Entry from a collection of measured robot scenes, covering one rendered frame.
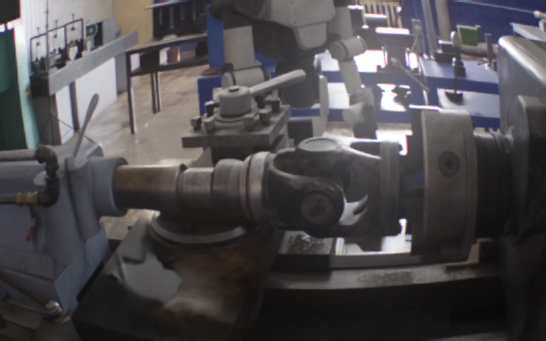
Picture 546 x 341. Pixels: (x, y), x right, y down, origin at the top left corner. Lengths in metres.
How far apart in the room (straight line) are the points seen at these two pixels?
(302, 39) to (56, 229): 1.13
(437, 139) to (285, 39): 1.08
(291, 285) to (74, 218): 0.47
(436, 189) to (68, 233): 0.64
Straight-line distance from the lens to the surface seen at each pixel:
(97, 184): 1.00
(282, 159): 0.94
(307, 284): 1.15
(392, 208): 0.84
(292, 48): 1.83
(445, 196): 0.79
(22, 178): 1.11
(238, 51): 1.71
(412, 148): 0.88
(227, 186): 0.91
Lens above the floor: 1.47
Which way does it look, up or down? 23 degrees down
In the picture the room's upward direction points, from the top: 5 degrees counter-clockwise
